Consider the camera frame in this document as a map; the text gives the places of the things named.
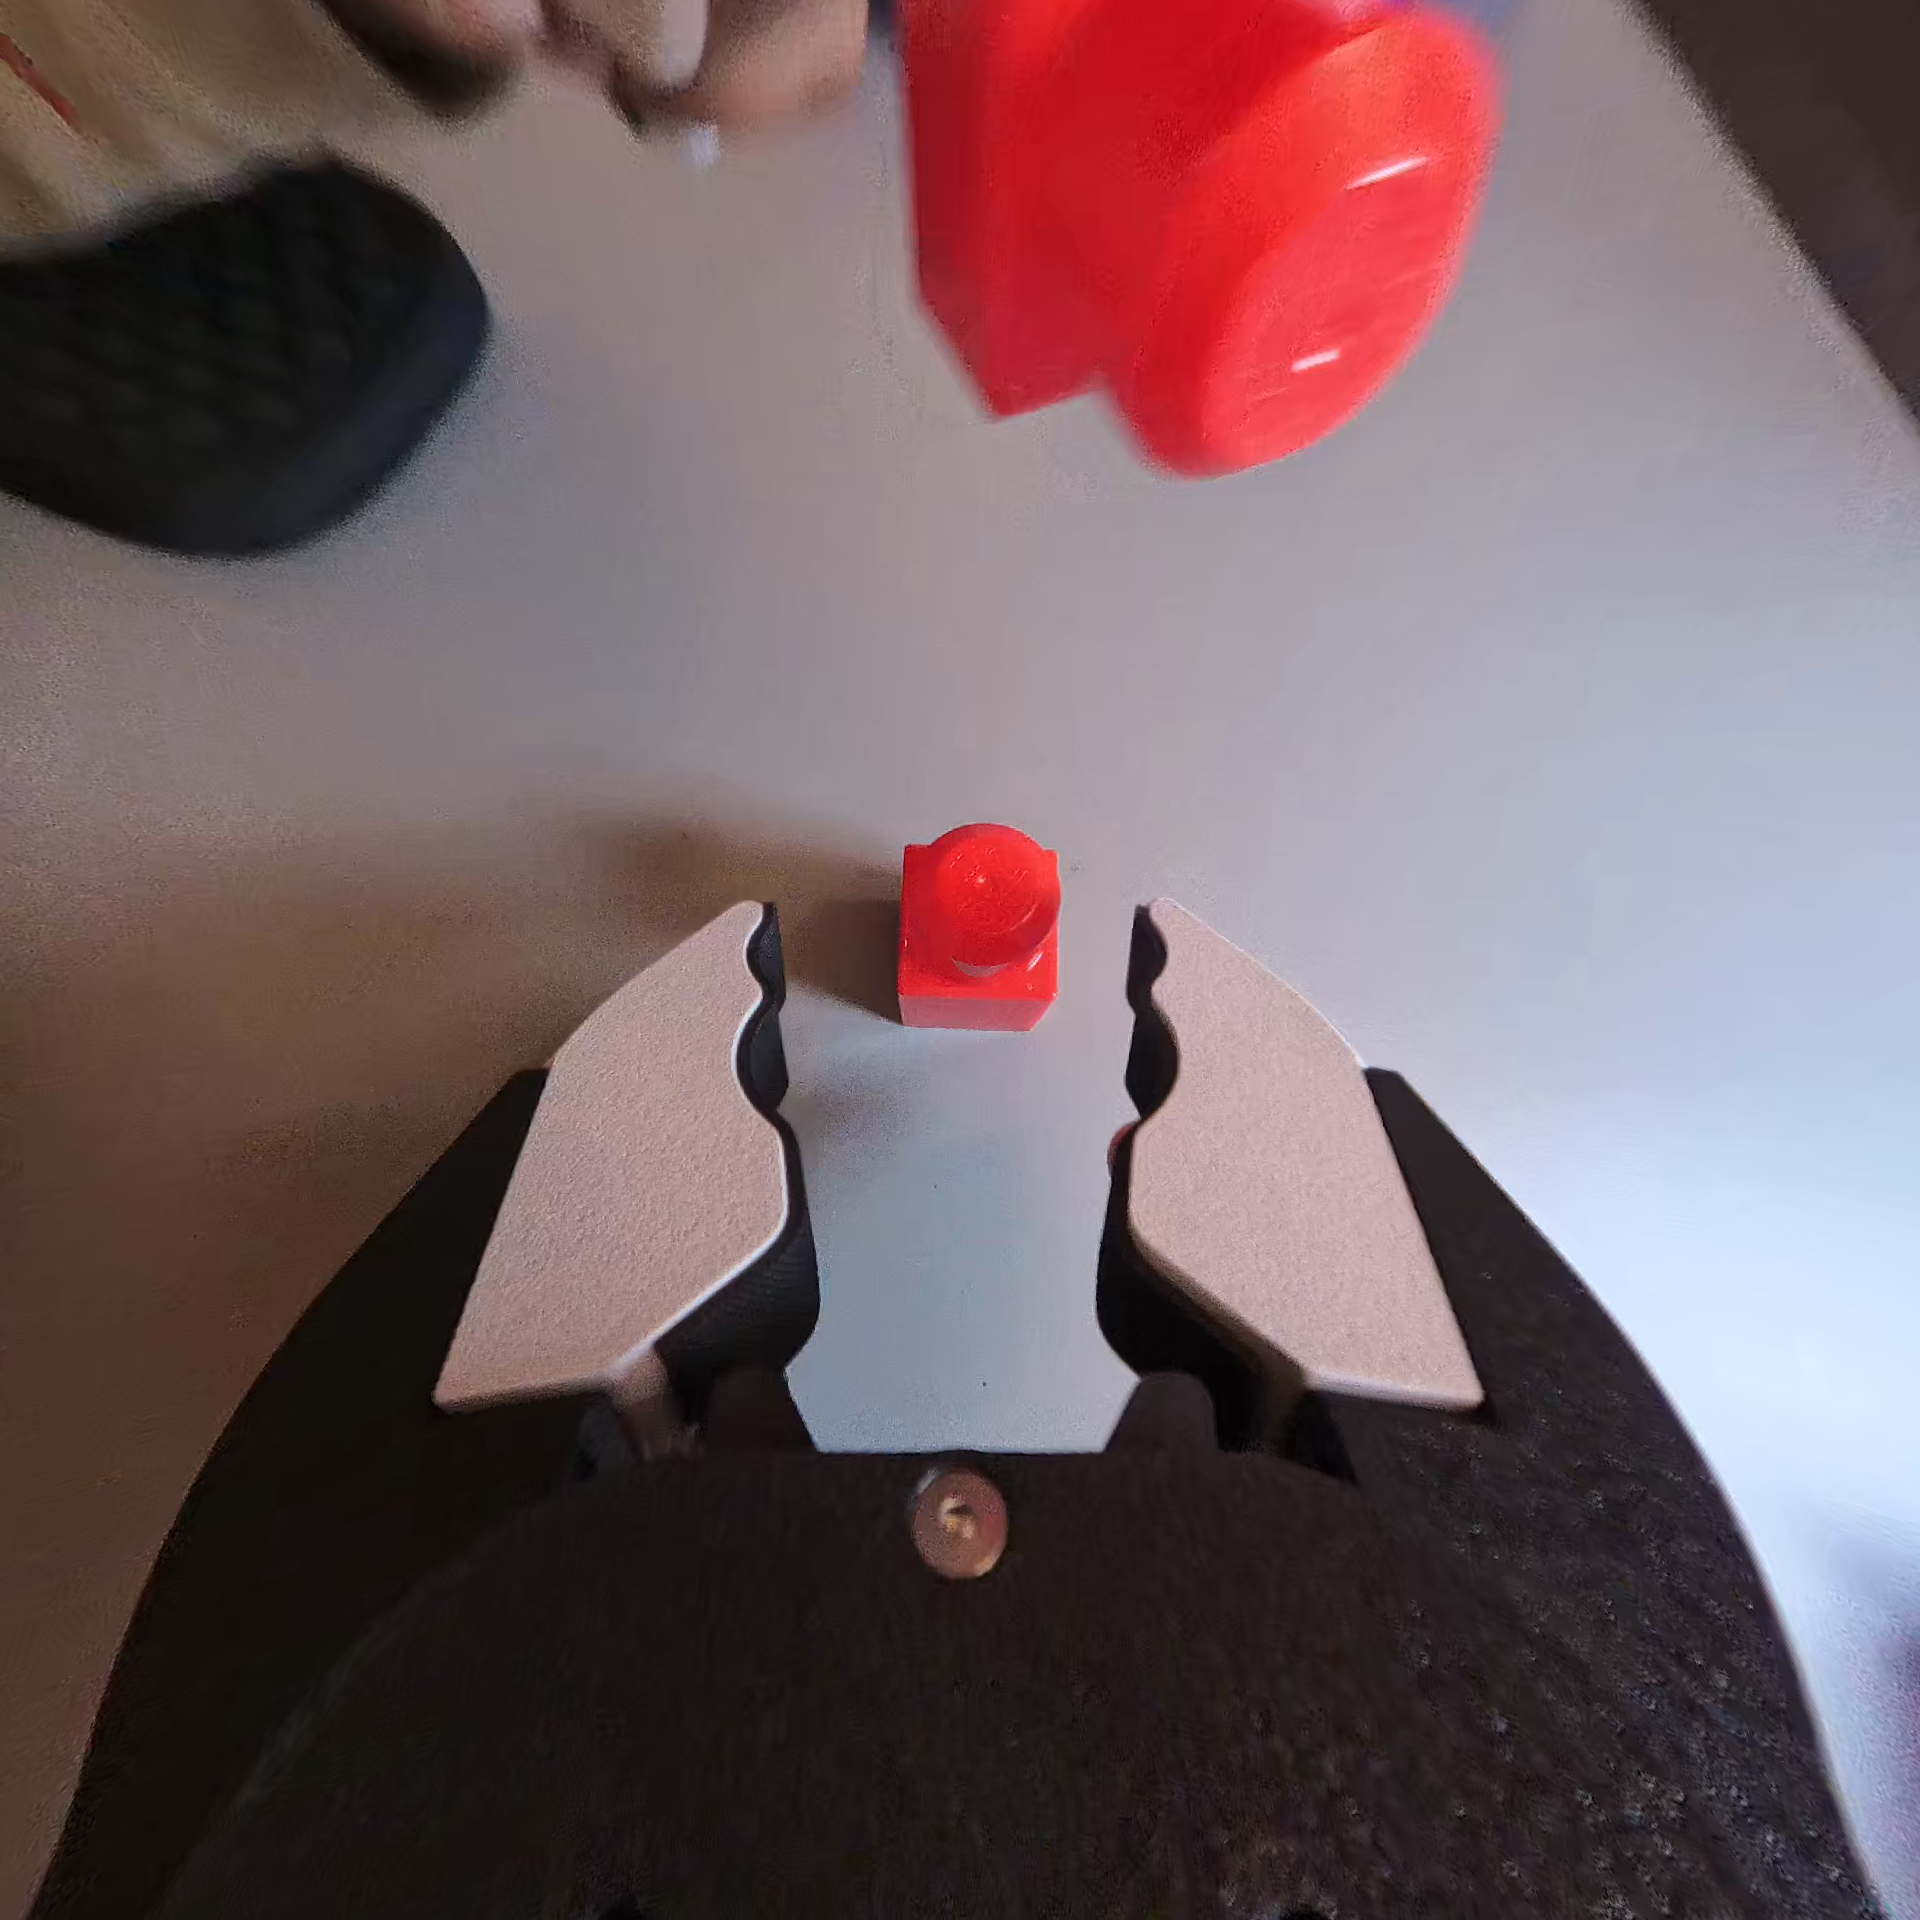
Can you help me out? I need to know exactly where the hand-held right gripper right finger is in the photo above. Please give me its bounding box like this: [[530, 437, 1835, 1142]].
[[1099, 896, 1487, 1444]]

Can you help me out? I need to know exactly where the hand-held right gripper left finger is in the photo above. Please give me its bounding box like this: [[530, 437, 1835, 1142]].
[[432, 900, 822, 1444]]

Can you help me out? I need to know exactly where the red mega block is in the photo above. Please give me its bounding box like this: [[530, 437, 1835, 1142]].
[[896, 0, 1503, 482], [896, 821, 1065, 1032]]

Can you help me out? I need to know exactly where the person's left forearm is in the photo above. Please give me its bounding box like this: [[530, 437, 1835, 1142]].
[[0, 0, 379, 252]]

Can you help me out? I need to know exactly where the person's left hand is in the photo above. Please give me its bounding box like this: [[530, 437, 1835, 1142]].
[[530, 0, 875, 141]]

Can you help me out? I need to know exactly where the black armrest pad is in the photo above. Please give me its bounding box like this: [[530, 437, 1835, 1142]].
[[0, 152, 495, 560]]

